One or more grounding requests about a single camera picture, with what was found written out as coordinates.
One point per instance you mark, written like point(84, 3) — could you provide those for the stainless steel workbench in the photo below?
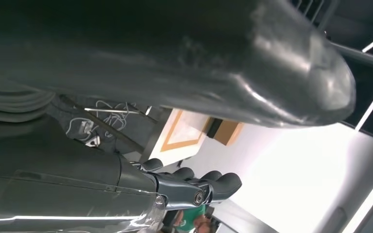
point(177, 156)

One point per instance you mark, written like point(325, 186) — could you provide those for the black case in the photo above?
point(213, 128)

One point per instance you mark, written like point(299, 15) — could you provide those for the closed brown cardboard box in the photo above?
point(228, 132)

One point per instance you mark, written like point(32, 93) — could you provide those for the person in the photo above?
point(189, 218)

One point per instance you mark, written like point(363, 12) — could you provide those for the white power strip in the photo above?
point(84, 127)

